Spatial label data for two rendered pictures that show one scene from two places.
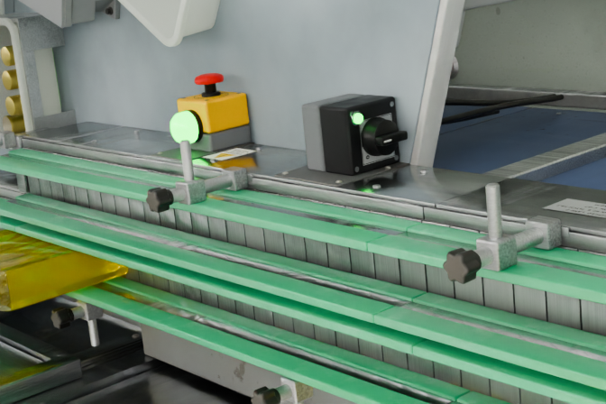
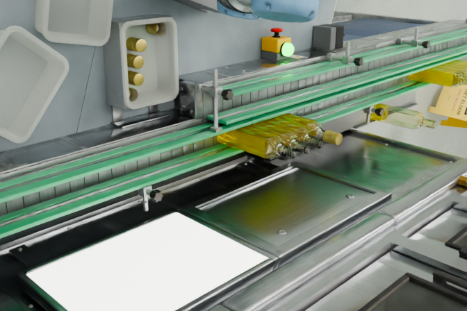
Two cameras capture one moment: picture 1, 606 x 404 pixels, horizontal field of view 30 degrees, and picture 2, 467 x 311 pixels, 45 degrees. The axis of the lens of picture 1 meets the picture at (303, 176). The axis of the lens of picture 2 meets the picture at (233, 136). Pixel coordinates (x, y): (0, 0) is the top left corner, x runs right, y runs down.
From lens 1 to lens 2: 2.69 m
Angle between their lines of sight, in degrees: 91
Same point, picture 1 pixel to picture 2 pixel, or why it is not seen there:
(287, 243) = (340, 73)
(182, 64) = (242, 29)
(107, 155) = (267, 71)
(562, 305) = (397, 57)
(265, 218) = (371, 57)
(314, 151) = (333, 42)
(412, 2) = not seen: outside the picture
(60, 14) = not seen: hidden behind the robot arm
